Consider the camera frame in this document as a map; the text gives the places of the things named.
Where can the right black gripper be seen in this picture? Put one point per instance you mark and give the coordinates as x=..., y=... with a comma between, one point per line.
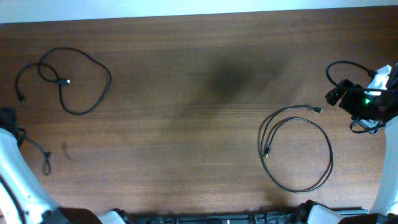
x=351, y=89

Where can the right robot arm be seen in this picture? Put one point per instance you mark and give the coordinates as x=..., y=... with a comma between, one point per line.
x=372, y=108

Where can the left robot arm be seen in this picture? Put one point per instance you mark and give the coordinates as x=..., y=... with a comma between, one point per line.
x=23, y=199

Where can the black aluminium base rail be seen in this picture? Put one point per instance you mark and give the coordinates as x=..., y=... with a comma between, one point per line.
x=307, y=212

